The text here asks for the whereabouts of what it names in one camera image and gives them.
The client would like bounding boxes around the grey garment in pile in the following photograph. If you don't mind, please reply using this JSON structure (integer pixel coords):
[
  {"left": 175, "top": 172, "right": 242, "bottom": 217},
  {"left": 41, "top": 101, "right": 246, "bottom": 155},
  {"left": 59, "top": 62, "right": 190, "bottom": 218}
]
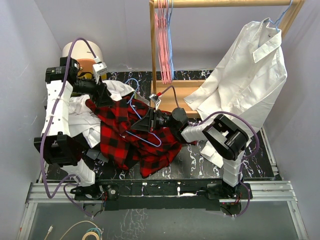
[{"left": 86, "top": 149, "right": 109, "bottom": 163}]

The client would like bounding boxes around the wooden clothes rack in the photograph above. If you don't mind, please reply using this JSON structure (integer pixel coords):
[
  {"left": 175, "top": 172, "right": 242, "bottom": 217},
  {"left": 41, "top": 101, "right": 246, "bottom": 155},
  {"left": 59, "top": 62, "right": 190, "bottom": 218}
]
[{"left": 149, "top": 0, "right": 305, "bottom": 119}]

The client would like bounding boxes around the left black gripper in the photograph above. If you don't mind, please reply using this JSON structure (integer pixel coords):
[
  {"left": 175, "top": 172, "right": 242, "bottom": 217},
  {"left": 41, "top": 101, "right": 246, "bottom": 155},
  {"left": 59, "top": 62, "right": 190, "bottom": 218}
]
[{"left": 72, "top": 73, "right": 116, "bottom": 107}]

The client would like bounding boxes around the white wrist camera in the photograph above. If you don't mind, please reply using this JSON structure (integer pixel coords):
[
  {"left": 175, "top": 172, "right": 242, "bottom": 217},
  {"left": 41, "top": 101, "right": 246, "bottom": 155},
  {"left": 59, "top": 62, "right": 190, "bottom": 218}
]
[
  {"left": 92, "top": 56, "right": 108, "bottom": 83},
  {"left": 149, "top": 92, "right": 162, "bottom": 110}
]

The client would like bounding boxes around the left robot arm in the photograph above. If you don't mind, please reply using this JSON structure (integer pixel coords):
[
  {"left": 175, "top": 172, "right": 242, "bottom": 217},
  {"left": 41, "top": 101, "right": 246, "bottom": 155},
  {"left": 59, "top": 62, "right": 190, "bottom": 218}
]
[{"left": 33, "top": 57, "right": 115, "bottom": 200}]

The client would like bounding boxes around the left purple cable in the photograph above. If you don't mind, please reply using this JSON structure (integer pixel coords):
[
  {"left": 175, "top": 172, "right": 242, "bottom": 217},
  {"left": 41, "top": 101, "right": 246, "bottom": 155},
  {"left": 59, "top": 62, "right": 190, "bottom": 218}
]
[{"left": 39, "top": 37, "right": 101, "bottom": 217}]

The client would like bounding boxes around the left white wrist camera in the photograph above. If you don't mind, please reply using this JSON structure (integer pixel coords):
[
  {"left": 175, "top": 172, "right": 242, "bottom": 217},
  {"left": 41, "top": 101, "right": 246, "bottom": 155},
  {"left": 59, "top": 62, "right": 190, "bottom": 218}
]
[{"left": 92, "top": 56, "right": 108, "bottom": 83}]

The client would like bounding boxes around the aluminium frame rail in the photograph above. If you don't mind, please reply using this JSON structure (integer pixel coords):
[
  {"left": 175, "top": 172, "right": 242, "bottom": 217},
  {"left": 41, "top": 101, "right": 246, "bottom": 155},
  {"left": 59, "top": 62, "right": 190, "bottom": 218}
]
[{"left": 17, "top": 178, "right": 307, "bottom": 240}]

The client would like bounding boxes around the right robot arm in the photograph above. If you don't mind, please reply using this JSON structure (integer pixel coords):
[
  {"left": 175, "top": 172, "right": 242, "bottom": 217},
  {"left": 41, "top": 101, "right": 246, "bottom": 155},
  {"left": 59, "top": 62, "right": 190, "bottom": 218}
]
[{"left": 130, "top": 107, "right": 257, "bottom": 199}]

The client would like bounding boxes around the white shirt on hanger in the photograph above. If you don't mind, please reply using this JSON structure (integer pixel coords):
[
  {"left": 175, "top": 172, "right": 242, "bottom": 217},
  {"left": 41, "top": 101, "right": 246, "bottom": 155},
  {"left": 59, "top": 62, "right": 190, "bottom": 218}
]
[{"left": 184, "top": 17, "right": 288, "bottom": 169}]

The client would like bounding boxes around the blue hanger holding shirt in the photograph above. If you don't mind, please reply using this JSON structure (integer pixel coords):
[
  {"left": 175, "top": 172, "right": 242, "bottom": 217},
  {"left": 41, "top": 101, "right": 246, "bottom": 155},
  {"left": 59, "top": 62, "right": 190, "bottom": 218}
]
[{"left": 268, "top": 0, "right": 293, "bottom": 33}]

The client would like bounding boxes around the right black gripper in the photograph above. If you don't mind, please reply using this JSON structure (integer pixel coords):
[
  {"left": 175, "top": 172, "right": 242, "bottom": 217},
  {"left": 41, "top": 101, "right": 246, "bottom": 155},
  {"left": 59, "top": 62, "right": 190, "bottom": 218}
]
[{"left": 130, "top": 107, "right": 178, "bottom": 133}]

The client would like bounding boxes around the red black plaid shirt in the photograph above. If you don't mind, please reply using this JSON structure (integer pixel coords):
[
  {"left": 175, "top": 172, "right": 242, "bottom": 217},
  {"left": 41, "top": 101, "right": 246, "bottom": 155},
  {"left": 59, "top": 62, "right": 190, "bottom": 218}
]
[{"left": 85, "top": 97, "right": 182, "bottom": 178}]

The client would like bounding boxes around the coiled beige cable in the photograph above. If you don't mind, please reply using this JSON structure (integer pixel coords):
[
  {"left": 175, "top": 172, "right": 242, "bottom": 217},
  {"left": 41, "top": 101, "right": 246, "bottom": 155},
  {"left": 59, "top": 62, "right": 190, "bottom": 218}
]
[{"left": 45, "top": 220, "right": 104, "bottom": 240}]

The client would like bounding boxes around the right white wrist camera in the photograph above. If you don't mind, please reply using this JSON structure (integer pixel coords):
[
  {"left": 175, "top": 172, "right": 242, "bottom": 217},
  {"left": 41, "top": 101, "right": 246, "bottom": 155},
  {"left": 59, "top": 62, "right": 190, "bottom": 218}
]
[{"left": 149, "top": 92, "right": 162, "bottom": 110}]

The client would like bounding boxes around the pink wire hanger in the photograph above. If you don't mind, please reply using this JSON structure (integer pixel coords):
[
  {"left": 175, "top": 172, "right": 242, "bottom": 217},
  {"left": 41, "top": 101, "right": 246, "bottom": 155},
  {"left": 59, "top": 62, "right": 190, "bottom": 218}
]
[{"left": 154, "top": 0, "right": 173, "bottom": 84}]

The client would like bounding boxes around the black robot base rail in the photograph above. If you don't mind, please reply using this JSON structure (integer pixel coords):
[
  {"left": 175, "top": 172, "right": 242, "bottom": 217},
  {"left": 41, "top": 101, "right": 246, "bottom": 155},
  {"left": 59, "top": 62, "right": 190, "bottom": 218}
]
[{"left": 70, "top": 178, "right": 253, "bottom": 214}]

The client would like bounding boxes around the cream cylindrical drum toy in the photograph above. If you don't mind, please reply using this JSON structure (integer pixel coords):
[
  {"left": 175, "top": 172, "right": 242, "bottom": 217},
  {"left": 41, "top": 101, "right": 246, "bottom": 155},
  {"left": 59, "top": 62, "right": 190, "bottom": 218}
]
[{"left": 62, "top": 40, "right": 108, "bottom": 80}]

